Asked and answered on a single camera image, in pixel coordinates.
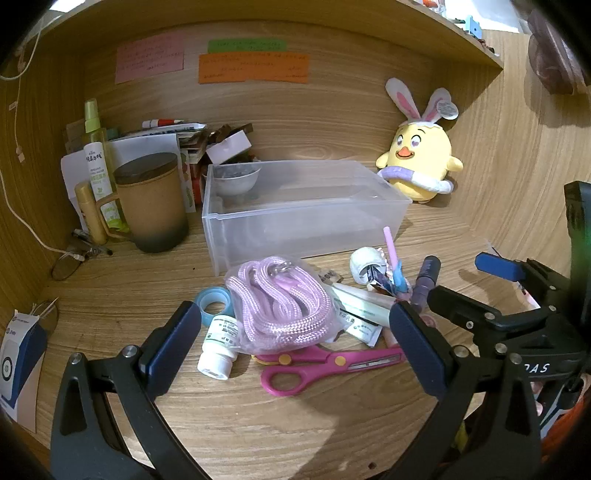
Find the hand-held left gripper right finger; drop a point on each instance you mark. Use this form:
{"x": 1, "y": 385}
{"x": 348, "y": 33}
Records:
{"x": 413, "y": 346}

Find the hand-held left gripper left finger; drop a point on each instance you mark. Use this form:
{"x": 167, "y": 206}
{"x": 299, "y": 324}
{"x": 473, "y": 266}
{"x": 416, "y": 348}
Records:
{"x": 175, "y": 337}

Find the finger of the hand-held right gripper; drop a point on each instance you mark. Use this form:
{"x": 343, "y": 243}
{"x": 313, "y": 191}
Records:
{"x": 496, "y": 265}
{"x": 461, "y": 307}

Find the blue tape roll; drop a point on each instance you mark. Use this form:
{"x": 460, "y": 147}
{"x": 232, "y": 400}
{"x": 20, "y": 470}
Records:
{"x": 202, "y": 304}

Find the white pill bottle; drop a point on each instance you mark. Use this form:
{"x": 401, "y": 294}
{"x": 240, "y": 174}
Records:
{"x": 219, "y": 346}

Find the long white tube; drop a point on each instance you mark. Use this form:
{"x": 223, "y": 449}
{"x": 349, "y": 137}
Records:
{"x": 364, "y": 304}

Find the pink scissors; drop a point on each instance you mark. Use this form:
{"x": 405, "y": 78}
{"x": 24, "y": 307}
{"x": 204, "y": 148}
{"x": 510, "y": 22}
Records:
{"x": 323, "y": 360}

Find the clear plastic storage box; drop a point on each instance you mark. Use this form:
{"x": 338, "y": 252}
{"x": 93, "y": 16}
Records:
{"x": 300, "y": 217}

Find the small white carton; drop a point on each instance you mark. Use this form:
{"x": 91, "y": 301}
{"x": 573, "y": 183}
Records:
{"x": 362, "y": 330}

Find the small dark blue carton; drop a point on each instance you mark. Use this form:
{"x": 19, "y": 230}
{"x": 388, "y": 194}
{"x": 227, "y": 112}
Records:
{"x": 381, "y": 279}

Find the orange garment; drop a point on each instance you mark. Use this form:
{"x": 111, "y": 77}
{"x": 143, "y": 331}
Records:
{"x": 565, "y": 429}

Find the pink pen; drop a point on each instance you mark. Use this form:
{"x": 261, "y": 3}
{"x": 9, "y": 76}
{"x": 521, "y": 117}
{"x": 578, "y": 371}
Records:
{"x": 390, "y": 244}

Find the clear tape roll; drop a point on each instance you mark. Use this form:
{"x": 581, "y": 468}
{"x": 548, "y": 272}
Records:
{"x": 362, "y": 261}

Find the beige eraser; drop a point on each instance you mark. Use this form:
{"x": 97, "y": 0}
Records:
{"x": 328, "y": 276}

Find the eyeglasses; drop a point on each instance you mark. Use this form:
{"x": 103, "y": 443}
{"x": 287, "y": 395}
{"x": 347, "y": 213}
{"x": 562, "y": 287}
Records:
{"x": 87, "y": 250}

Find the brown mug with lid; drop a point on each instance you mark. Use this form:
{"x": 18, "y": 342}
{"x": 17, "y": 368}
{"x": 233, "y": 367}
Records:
{"x": 152, "y": 207}

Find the yellow chick plush toy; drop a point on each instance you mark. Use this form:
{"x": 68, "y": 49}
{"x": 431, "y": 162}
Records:
{"x": 420, "y": 152}

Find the gold bottle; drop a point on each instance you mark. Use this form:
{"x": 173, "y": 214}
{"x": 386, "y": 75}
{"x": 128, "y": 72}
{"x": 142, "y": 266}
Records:
{"x": 87, "y": 207}

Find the printed sticker sheet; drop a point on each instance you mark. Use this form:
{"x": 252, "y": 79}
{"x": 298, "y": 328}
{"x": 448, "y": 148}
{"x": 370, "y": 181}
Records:
{"x": 191, "y": 180}

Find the blue and white box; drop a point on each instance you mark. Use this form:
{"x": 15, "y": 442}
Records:
{"x": 18, "y": 369}

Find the small white bowl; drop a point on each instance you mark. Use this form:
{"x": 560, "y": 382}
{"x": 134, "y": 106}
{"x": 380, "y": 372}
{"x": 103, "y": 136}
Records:
{"x": 233, "y": 184}

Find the small white box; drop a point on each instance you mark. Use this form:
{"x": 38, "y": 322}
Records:
{"x": 228, "y": 147}

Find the pile of brown cards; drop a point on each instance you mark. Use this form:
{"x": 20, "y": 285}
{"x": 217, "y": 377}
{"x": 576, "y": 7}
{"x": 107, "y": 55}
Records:
{"x": 221, "y": 131}

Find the red and white marker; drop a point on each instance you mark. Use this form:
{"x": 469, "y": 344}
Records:
{"x": 161, "y": 122}

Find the yellow-green spray bottle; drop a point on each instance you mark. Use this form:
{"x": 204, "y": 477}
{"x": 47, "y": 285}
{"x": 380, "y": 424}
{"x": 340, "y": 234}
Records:
{"x": 94, "y": 129}

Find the pink sticky note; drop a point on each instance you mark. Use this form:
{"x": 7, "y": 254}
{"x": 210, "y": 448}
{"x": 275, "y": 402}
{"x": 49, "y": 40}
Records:
{"x": 147, "y": 60}

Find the orange sticky note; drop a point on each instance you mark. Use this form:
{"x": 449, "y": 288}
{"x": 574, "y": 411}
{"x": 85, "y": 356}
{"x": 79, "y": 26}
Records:
{"x": 254, "y": 68}

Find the green sticky note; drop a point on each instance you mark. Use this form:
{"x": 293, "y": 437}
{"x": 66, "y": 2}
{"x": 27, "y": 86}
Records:
{"x": 247, "y": 45}

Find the wooden shelf board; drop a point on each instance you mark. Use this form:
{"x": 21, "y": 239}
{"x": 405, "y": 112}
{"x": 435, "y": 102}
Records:
{"x": 277, "y": 14}

